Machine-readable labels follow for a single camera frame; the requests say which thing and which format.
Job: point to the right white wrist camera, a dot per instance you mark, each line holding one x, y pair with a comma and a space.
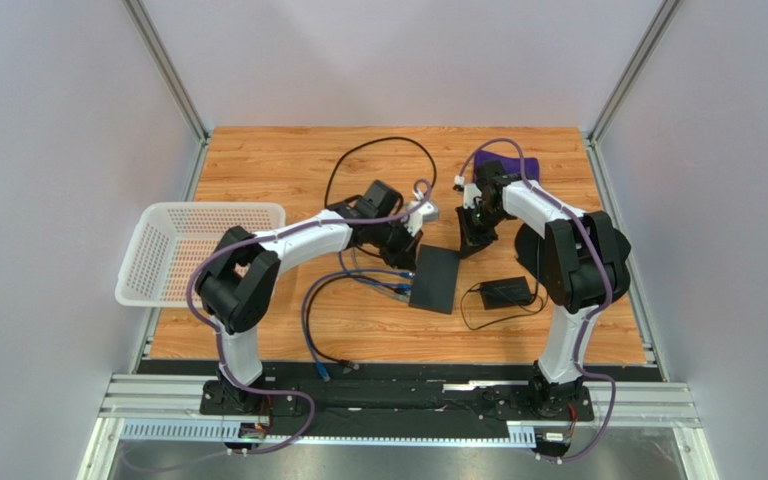
471, 193

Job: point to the white plastic basket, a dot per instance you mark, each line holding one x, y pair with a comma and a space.
172, 238

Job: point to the black network switch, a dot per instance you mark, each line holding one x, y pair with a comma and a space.
435, 281

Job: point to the purple cloth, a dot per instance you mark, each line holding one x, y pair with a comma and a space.
511, 165

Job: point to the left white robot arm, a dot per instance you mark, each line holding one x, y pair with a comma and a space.
232, 289

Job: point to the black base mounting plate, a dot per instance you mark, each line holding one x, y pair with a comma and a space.
399, 401

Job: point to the black power adapter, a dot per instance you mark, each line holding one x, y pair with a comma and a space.
508, 292

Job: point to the aluminium frame rail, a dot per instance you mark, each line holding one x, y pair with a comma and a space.
180, 420

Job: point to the black cable teal plug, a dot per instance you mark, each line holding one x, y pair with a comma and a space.
402, 170

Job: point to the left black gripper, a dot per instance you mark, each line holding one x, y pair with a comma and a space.
403, 256

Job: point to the black round cap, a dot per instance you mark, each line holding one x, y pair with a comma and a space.
530, 253

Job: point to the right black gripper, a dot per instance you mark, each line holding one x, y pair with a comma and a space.
475, 224

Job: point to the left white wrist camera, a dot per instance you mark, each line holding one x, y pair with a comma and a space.
420, 215

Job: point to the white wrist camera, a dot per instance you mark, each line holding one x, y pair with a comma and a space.
420, 215
471, 193

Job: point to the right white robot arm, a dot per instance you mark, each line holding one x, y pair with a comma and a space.
579, 259

